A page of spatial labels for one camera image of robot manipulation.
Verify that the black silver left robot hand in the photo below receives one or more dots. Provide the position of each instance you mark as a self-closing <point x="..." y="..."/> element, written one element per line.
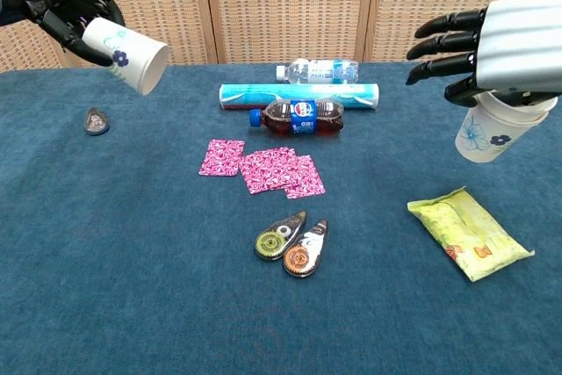
<point x="52" y="2"/>

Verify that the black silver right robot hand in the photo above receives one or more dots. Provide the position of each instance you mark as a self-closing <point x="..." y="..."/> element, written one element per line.
<point x="518" y="41"/>

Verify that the white floral paper cup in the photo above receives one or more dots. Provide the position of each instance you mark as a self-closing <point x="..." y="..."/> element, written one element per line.
<point x="131" y="59"/>

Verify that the stack of white paper cups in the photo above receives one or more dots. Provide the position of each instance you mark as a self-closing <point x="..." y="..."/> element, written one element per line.
<point x="492" y="138"/>

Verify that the blue correction tape dispenser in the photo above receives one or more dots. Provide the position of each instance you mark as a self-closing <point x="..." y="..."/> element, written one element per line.
<point x="97" y="121"/>

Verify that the yellow green wet wipes pack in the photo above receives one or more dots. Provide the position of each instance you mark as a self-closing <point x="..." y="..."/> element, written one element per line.
<point x="465" y="234"/>

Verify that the clear plastic water bottle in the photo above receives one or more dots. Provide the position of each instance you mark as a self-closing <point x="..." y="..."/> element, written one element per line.
<point x="316" y="71"/>

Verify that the teal cardboard tube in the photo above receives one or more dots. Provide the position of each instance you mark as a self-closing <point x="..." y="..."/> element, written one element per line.
<point x="246" y="93"/>

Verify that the cola bottle with blue cap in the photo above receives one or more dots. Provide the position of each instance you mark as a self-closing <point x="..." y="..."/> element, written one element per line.
<point x="303" y="118"/>

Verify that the pink patterned playing card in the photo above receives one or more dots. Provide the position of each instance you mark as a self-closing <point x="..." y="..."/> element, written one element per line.
<point x="309" y="182"/>
<point x="254" y="177"/>
<point x="281" y="160"/>
<point x="221" y="157"/>

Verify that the blue table cloth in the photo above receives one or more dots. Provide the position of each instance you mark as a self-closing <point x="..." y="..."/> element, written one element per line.
<point x="131" y="283"/>

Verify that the orange correction tape dispenser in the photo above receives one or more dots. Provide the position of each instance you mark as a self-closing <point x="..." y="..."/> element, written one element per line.
<point x="298" y="258"/>

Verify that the green correction tape dispenser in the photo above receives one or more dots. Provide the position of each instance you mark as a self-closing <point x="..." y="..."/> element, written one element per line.
<point x="272" y="243"/>

